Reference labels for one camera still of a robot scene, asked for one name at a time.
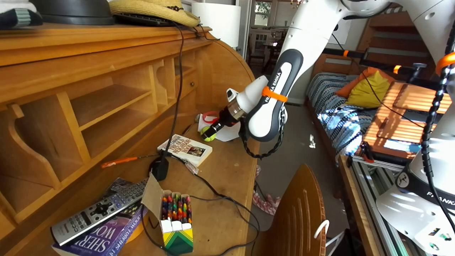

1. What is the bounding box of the small white paperback book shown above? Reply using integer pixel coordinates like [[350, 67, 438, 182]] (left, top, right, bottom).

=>
[[157, 134, 215, 169]]

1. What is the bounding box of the orange pillow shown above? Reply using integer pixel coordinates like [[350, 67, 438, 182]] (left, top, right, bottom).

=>
[[336, 66, 381, 100]]

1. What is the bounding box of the dark wooden cabinet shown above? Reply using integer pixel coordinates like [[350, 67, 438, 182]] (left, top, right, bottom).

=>
[[312, 10, 438, 78]]

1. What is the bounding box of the yellow pillow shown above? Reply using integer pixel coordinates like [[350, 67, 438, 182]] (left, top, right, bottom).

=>
[[346, 70, 396, 110]]

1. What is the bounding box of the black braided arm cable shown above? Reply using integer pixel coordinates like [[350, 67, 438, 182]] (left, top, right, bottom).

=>
[[420, 50, 455, 235]]

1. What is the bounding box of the striped sofa bed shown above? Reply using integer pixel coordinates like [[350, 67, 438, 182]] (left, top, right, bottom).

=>
[[305, 70, 455, 160]]

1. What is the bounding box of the open crayon box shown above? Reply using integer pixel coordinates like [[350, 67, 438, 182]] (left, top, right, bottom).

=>
[[141, 174, 197, 256]]

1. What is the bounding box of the white paper sheet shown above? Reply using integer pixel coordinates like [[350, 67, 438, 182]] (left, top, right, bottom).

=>
[[215, 123, 245, 144]]

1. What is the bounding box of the wooden roll-top desk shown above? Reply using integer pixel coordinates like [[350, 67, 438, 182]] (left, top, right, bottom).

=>
[[0, 23, 268, 256]]

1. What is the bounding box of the purple hardcover book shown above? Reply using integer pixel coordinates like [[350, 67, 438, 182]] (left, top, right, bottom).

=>
[[52, 205, 145, 256]]

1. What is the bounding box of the black mouse cable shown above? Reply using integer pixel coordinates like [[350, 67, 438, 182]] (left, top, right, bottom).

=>
[[168, 154, 263, 256]]

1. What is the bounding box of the grey remote control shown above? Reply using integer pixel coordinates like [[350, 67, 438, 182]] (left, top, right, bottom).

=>
[[50, 178, 150, 248]]

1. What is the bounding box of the orange pen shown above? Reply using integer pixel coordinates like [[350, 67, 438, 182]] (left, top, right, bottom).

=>
[[100, 155, 140, 171]]

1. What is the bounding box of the wrist mounted camera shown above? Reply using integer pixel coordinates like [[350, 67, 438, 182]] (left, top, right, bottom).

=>
[[225, 87, 249, 115]]

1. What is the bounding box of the black computer mouse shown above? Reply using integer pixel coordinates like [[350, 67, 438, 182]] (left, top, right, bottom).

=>
[[148, 155, 171, 182]]

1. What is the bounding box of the orange slatted board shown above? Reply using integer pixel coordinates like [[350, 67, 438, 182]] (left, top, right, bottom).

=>
[[362, 80, 453, 161]]

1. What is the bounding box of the black lamp cable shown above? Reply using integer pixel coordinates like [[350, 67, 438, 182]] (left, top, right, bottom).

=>
[[162, 26, 188, 162]]

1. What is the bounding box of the straw sun hat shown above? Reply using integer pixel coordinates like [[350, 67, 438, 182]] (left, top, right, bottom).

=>
[[108, 0, 202, 29]]

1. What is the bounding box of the aluminium robot frame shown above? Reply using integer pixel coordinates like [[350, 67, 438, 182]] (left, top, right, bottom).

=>
[[337, 152, 416, 256]]

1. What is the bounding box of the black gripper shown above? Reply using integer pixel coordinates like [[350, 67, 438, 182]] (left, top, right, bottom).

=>
[[201, 107, 242, 142]]

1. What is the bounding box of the patterned cloth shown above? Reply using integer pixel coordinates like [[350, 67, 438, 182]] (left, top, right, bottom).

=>
[[252, 191, 282, 218]]

